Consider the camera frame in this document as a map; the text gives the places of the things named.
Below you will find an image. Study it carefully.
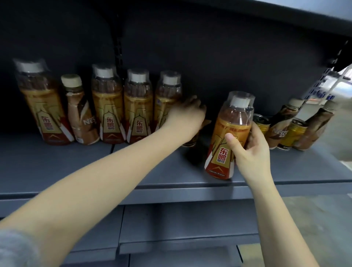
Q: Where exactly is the dark grey metal shelf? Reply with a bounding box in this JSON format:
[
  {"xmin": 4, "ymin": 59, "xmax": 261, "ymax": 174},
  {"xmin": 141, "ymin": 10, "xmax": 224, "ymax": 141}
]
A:
[{"xmin": 0, "ymin": 0, "xmax": 352, "ymax": 267}]

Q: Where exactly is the person's right forearm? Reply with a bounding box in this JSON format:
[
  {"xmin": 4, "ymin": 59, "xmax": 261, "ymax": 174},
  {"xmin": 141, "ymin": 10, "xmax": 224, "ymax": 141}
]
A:
[{"xmin": 243, "ymin": 179, "xmax": 321, "ymax": 267}]

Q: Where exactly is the brown coffee bottle beige cap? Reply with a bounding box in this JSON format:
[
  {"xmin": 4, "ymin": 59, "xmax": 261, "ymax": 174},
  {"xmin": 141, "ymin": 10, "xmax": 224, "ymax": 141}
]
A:
[
  {"xmin": 265, "ymin": 98, "xmax": 304, "ymax": 150},
  {"xmin": 60, "ymin": 73, "xmax": 100, "ymax": 146},
  {"xmin": 292, "ymin": 99, "xmax": 337, "ymax": 151}
]

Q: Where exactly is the person's right hand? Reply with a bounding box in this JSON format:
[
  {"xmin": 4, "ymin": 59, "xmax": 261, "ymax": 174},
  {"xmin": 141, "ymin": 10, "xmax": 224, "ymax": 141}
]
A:
[{"xmin": 224, "ymin": 123, "xmax": 275, "ymax": 191}]

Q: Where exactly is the person's left forearm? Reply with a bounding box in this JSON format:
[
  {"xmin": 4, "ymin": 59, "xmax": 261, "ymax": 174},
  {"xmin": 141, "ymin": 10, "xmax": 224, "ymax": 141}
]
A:
[{"xmin": 0, "ymin": 117, "xmax": 183, "ymax": 267}]

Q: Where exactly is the person's left hand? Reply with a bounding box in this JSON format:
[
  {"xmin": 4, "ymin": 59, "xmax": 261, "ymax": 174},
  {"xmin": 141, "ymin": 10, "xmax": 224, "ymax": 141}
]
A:
[{"xmin": 164, "ymin": 95, "xmax": 207, "ymax": 146}]

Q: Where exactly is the grey sleeve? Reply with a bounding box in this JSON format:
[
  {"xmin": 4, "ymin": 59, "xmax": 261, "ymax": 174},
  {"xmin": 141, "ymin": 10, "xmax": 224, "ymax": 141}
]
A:
[{"xmin": 0, "ymin": 228, "xmax": 40, "ymax": 267}]

